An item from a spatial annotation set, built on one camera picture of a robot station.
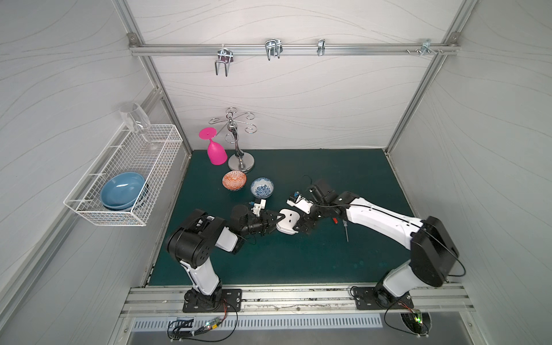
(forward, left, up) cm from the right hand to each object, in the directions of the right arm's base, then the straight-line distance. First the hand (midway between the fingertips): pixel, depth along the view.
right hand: (300, 214), depth 84 cm
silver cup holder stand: (+34, +32, -8) cm, 48 cm away
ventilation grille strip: (-37, +38, -12) cm, 54 cm away
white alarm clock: (-5, +5, 0) cm, 7 cm away
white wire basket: (+7, +60, +26) cm, 66 cm away
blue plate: (-8, +54, +25) cm, 60 cm away
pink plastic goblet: (+25, +38, +8) cm, 46 cm away
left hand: (-3, +6, 0) cm, 7 cm away
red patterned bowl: (+22, +33, -9) cm, 41 cm away
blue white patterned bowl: (+18, +18, -9) cm, 28 cm away
